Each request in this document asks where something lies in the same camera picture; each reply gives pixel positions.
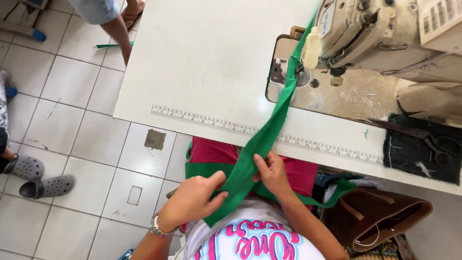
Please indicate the person's left hand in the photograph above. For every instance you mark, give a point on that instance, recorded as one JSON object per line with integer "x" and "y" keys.
{"x": 189, "y": 204}

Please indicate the person's right hand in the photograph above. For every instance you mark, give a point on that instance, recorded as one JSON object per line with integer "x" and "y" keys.
{"x": 276, "y": 175}

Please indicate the long green fabric strip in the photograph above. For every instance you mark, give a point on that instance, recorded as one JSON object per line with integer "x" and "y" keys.
{"x": 267, "y": 130}

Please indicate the green fabric band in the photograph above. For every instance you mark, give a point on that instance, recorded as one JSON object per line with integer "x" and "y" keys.
{"x": 202, "y": 169}

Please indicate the silver wristwatch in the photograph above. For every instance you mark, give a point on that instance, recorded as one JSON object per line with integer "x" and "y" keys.
{"x": 158, "y": 228}

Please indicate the red trousers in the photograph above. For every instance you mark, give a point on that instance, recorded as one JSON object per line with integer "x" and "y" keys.
{"x": 213, "y": 151}

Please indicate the white printed shirt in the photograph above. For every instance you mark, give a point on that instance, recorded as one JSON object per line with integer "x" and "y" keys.
{"x": 252, "y": 242}

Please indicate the grey fabric scrap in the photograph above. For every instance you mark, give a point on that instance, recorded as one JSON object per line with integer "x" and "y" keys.
{"x": 155, "y": 139}

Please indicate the blue shoe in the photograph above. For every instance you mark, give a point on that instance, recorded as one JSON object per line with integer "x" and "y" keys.
{"x": 126, "y": 255}

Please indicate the printed ruler scale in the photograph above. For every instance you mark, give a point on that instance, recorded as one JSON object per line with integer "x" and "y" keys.
{"x": 202, "y": 120}

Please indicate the white cloth bundle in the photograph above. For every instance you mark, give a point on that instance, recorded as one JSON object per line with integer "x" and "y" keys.
{"x": 364, "y": 185}

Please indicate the brown leather bag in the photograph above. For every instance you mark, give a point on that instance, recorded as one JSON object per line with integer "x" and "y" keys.
{"x": 379, "y": 213}

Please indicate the dark cloth mat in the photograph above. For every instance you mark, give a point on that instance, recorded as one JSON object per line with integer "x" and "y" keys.
{"x": 404, "y": 159}

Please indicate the cream gooseneck machine lamp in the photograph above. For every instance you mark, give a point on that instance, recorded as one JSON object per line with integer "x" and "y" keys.
{"x": 311, "y": 50}

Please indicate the patterned woven bag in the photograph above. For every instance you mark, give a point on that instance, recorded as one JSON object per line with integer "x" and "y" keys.
{"x": 386, "y": 251}

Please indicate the grey perforated clog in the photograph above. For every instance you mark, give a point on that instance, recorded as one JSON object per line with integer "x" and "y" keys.
{"x": 25, "y": 167}
{"x": 48, "y": 186}

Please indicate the black tailor scissors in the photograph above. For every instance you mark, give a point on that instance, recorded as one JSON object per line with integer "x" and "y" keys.
{"x": 429, "y": 139}

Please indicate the cream industrial sewing machine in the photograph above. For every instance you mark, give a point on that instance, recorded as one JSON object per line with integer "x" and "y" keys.
{"x": 364, "y": 39}

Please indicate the small green fabric scrap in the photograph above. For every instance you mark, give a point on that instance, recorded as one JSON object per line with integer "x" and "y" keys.
{"x": 108, "y": 46}

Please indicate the white barcode label sheet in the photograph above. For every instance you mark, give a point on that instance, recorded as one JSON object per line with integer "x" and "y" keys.
{"x": 440, "y": 18}

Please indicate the wooden frame with blue cap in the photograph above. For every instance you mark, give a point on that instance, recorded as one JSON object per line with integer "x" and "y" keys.
{"x": 25, "y": 30}

